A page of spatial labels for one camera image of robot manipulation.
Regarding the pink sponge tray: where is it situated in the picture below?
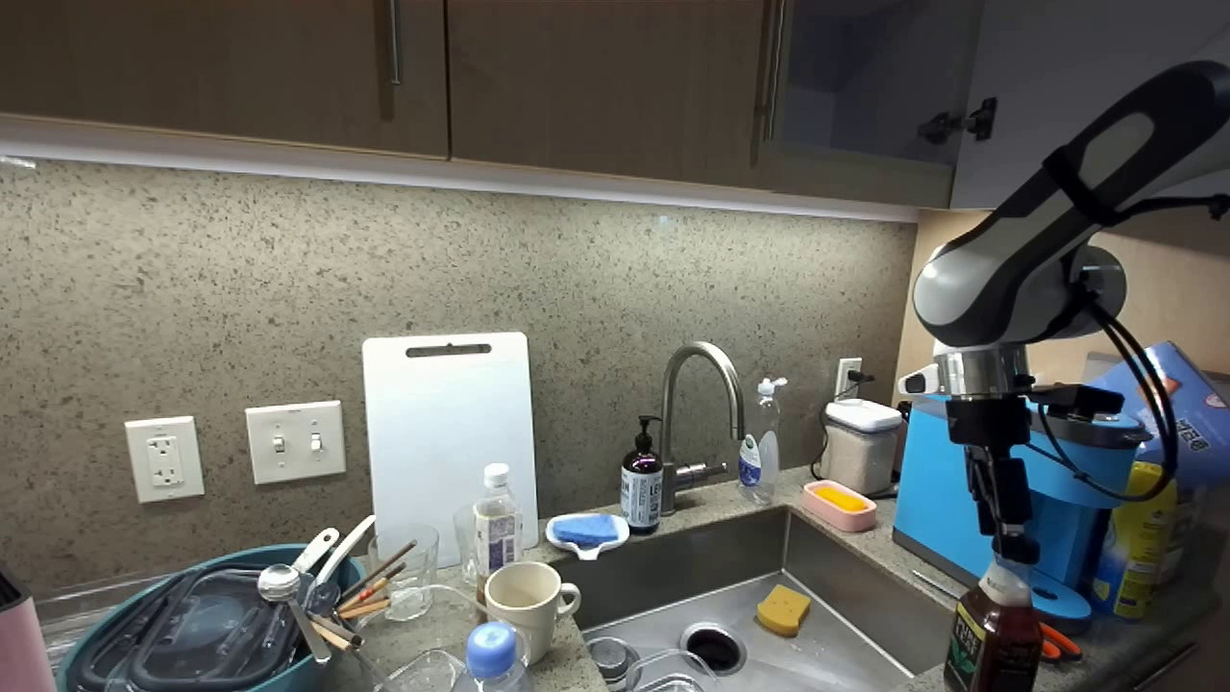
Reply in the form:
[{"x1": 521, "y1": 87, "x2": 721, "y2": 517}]
[{"x1": 799, "y1": 475, "x2": 885, "y2": 538}]

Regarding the metal cabinet door handle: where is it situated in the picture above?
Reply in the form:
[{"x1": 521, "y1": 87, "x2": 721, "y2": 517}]
[
  {"x1": 749, "y1": 0, "x2": 792, "y2": 134},
  {"x1": 377, "y1": 0, "x2": 410, "y2": 121}
]

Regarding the white outlet with plug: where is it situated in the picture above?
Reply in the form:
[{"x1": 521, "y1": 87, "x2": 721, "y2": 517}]
[{"x1": 829, "y1": 355, "x2": 870, "y2": 405}]

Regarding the pink knife block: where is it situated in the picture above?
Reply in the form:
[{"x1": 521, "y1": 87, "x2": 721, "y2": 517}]
[{"x1": 0, "y1": 566, "x2": 62, "y2": 692}]

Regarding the teal dish bin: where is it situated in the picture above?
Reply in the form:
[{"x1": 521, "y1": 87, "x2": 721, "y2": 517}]
[{"x1": 57, "y1": 543, "x2": 375, "y2": 692}]

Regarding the white light switch plate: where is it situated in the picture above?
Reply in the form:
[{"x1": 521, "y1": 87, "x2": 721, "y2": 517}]
[{"x1": 244, "y1": 394, "x2": 352, "y2": 492}]

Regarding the blue coffee maker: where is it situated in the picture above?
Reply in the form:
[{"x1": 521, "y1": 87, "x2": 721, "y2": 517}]
[{"x1": 888, "y1": 374, "x2": 1152, "y2": 630}]

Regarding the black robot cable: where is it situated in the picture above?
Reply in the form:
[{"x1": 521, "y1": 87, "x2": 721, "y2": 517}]
[{"x1": 1023, "y1": 139, "x2": 1186, "y2": 507}]

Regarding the black food container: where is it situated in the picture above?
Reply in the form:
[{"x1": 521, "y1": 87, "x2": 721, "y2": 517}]
[{"x1": 132, "y1": 570, "x2": 307, "y2": 692}]

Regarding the dark soap pump bottle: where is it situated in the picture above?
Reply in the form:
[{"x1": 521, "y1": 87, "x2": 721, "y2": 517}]
[{"x1": 614, "y1": 410, "x2": 669, "y2": 538}]

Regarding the grey open cabinet door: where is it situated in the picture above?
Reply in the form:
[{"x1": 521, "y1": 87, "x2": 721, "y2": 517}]
[{"x1": 952, "y1": 0, "x2": 1230, "y2": 212}]

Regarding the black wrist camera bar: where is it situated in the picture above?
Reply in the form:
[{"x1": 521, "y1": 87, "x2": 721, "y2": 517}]
[{"x1": 1023, "y1": 381, "x2": 1133, "y2": 424}]

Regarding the white ladle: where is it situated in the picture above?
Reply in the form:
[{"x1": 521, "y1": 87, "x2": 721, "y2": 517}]
[{"x1": 255, "y1": 521, "x2": 348, "y2": 606}]

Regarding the clear food container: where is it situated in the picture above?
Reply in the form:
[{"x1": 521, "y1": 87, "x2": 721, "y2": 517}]
[{"x1": 366, "y1": 580, "x2": 494, "y2": 692}]

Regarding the thick yellow sponge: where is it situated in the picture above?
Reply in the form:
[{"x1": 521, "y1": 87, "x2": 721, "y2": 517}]
[{"x1": 749, "y1": 580, "x2": 818, "y2": 640}]

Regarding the cream ceramic mug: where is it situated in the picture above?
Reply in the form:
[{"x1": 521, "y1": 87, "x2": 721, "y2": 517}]
[{"x1": 477, "y1": 558, "x2": 583, "y2": 670}]

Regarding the white cutting board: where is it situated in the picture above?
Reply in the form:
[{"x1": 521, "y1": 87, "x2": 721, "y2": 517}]
[{"x1": 357, "y1": 326, "x2": 541, "y2": 570}]

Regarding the wood cabinet door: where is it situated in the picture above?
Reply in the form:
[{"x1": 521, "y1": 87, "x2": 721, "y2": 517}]
[
  {"x1": 0, "y1": 0, "x2": 449, "y2": 160},
  {"x1": 444, "y1": 0, "x2": 788, "y2": 191}
]

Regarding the small clear white-capped bottle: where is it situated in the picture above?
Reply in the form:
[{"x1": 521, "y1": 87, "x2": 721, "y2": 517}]
[{"x1": 466, "y1": 458, "x2": 522, "y2": 583}]

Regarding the dark cabinet door hinge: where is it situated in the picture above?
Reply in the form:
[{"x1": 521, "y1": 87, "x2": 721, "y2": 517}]
[{"x1": 914, "y1": 92, "x2": 1005, "y2": 150}]

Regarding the steel gooseneck faucet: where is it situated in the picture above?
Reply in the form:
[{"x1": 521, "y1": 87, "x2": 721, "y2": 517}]
[{"x1": 658, "y1": 333, "x2": 749, "y2": 515}]

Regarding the under-cabinet light strip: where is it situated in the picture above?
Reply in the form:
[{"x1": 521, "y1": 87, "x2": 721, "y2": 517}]
[{"x1": 0, "y1": 109, "x2": 924, "y2": 225}]

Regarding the water bottle with blue cap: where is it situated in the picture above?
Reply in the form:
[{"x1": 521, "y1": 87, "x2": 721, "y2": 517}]
[{"x1": 460, "y1": 617, "x2": 526, "y2": 692}]

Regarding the white duplex wall outlet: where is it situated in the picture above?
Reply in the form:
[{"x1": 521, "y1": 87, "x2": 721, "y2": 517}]
[{"x1": 120, "y1": 410, "x2": 212, "y2": 507}]

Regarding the flat yellow sponge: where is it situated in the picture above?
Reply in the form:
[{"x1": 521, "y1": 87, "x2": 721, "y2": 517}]
[{"x1": 810, "y1": 481, "x2": 873, "y2": 515}]

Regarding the blue printed bag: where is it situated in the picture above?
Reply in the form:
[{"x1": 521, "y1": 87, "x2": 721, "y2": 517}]
[{"x1": 1087, "y1": 337, "x2": 1230, "y2": 517}]

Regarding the wooden chopstick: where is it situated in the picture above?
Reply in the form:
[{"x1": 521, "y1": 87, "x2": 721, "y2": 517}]
[
  {"x1": 335, "y1": 560, "x2": 410, "y2": 625},
  {"x1": 335, "y1": 538, "x2": 423, "y2": 612}
]

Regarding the clear spray bottle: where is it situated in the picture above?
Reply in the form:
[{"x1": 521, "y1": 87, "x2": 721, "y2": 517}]
[{"x1": 733, "y1": 374, "x2": 792, "y2": 507}]

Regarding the white serving spoon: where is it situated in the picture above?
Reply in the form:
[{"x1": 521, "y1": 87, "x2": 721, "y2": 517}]
[{"x1": 304, "y1": 511, "x2": 382, "y2": 598}]

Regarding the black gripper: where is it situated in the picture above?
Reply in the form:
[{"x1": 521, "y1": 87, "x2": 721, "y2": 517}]
[{"x1": 950, "y1": 393, "x2": 1046, "y2": 570}]

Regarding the clear drinking glass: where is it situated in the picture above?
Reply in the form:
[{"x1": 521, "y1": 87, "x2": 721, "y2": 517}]
[{"x1": 382, "y1": 525, "x2": 446, "y2": 625}]

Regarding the stainless steel sink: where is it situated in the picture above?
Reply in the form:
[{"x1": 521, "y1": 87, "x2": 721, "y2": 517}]
[{"x1": 562, "y1": 502, "x2": 991, "y2": 692}]

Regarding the yellow plastic bottle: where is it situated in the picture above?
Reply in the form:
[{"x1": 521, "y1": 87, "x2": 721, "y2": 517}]
[{"x1": 1087, "y1": 458, "x2": 1186, "y2": 621}]

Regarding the brown bottle with white cap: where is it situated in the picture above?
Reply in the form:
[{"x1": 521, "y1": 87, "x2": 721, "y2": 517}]
[{"x1": 941, "y1": 558, "x2": 1049, "y2": 692}]

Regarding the white sponge dish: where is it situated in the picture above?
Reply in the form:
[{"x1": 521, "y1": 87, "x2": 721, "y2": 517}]
[{"x1": 541, "y1": 507, "x2": 636, "y2": 566}]

